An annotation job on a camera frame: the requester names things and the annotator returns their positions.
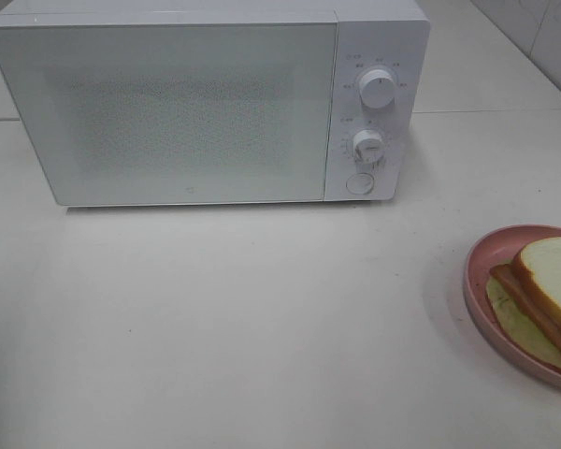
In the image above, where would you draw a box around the round white door button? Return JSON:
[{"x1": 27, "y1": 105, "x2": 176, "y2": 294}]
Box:
[{"x1": 346, "y1": 173, "x2": 375, "y2": 196}]

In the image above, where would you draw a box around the white timer knob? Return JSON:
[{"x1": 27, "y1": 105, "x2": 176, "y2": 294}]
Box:
[{"x1": 352, "y1": 129, "x2": 386, "y2": 164}]

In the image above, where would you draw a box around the white microwave door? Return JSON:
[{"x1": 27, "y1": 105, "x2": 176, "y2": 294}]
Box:
[{"x1": 0, "y1": 23, "x2": 336, "y2": 207}]

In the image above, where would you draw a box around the pink round plate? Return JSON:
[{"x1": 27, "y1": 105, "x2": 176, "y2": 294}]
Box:
[{"x1": 463, "y1": 224, "x2": 561, "y2": 390}]

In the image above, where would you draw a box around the toast sandwich with lettuce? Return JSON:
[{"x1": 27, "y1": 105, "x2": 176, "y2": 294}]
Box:
[{"x1": 485, "y1": 237, "x2": 561, "y2": 371}]

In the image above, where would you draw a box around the white microwave oven body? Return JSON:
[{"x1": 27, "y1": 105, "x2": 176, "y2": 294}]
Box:
[{"x1": 0, "y1": 1, "x2": 430, "y2": 205}]

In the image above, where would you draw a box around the white upper power knob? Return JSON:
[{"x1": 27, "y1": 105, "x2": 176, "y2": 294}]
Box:
[{"x1": 357, "y1": 68, "x2": 396, "y2": 109}]

